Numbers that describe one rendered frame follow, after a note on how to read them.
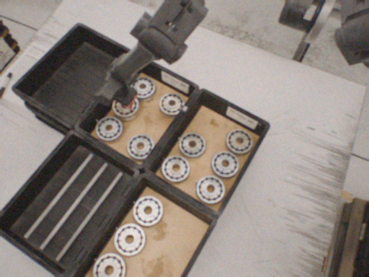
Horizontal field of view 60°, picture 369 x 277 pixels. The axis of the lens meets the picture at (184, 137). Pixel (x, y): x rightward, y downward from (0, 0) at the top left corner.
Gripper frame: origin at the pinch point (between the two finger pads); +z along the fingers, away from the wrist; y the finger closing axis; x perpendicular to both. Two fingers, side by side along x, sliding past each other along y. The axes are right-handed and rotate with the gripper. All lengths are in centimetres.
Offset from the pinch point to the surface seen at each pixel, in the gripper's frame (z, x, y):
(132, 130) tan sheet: 6.1, -5.7, 6.7
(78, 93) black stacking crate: 5.9, -4.0, -21.7
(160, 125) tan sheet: 6.3, 1.6, 14.6
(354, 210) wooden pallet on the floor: 77, 43, 117
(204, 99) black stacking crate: 2.3, 18.9, 24.3
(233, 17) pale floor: 92, 148, -17
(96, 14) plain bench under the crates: 19, 42, -53
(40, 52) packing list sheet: 18, 8, -60
